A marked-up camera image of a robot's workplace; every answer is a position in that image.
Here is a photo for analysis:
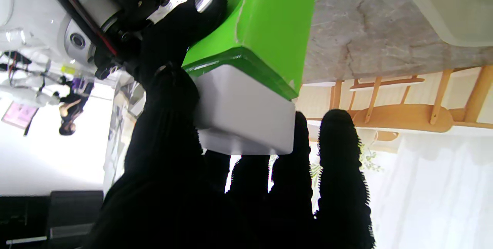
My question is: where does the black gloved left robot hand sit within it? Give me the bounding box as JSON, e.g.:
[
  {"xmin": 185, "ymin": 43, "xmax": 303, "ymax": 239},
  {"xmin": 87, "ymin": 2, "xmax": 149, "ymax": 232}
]
[{"xmin": 83, "ymin": 66, "xmax": 376, "ymax": 249}]

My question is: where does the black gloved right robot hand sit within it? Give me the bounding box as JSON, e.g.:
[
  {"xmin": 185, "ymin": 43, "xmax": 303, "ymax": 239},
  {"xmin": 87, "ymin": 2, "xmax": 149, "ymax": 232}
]
[{"xmin": 133, "ymin": 0, "xmax": 228, "ymax": 86}]

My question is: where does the clear bottle with green base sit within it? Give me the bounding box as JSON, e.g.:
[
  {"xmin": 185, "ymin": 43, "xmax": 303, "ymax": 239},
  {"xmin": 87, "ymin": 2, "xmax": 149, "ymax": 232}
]
[{"xmin": 181, "ymin": 0, "xmax": 316, "ymax": 101}]

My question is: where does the white square bottle cap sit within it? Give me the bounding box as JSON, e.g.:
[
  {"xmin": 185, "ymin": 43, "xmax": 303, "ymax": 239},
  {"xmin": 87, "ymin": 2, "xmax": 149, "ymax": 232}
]
[{"xmin": 193, "ymin": 64, "xmax": 296, "ymax": 155}]

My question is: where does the cream plastic baking tray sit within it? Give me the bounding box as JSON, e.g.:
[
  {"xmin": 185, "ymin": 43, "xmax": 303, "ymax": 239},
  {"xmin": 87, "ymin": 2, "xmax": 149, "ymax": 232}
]
[{"xmin": 393, "ymin": 0, "xmax": 493, "ymax": 47}]

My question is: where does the person in dark clothes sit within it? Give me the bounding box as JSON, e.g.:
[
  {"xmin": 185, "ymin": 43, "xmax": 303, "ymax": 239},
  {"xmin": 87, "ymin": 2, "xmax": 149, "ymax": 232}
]
[{"xmin": 58, "ymin": 80, "xmax": 95, "ymax": 137}]

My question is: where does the black flat panel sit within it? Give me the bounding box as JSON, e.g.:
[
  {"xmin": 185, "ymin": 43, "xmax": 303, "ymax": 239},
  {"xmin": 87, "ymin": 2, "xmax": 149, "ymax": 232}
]
[{"xmin": 0, "ymin": 191, "xmax": 105, "ymax": 249}]

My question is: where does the pink poster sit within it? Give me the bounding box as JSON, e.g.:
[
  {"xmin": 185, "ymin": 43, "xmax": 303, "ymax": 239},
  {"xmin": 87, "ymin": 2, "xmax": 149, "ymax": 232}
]
[{"xmin": 1, "ymin": 101, "xmax": 39, "ymax": 130}]

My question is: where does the printed room backdrop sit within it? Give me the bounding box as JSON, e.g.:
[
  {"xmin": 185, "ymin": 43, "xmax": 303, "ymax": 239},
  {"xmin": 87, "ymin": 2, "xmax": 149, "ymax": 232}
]
[{"xmin": 295, "ymin": 64, "xmax": 493, "ymax": 249}]

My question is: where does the red black right arm cable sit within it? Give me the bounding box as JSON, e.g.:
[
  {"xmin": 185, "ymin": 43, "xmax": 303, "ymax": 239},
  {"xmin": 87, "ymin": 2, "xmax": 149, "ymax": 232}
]
[{"xmin": 40, "ymin": 0, "xmax": 120, "ymax": 58}]

